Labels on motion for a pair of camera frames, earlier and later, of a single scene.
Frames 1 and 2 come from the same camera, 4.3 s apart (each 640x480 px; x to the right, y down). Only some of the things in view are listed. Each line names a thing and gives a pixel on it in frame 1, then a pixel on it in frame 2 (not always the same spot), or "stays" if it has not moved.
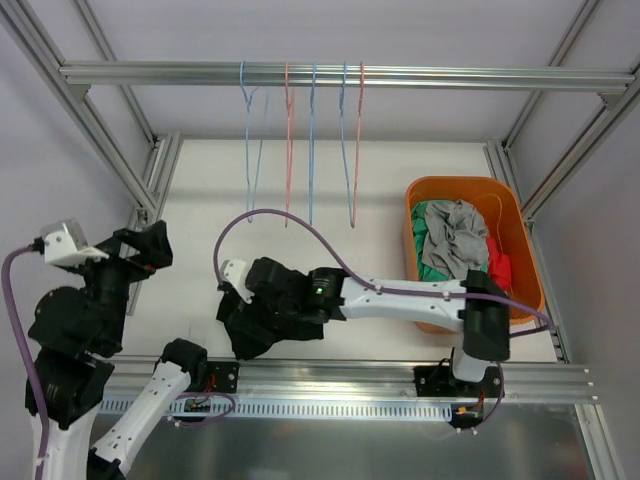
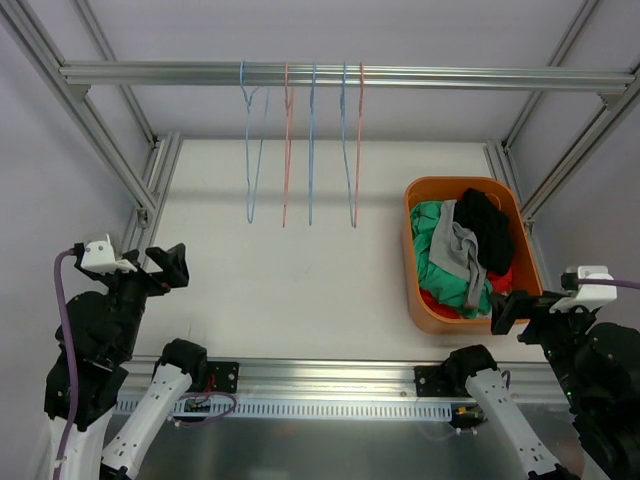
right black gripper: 255,310 to 531,316
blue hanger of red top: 344,147 stays
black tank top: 252,330 to 490,228
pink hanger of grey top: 288,147 stays
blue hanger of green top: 312,142 stays
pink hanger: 362,67 stays
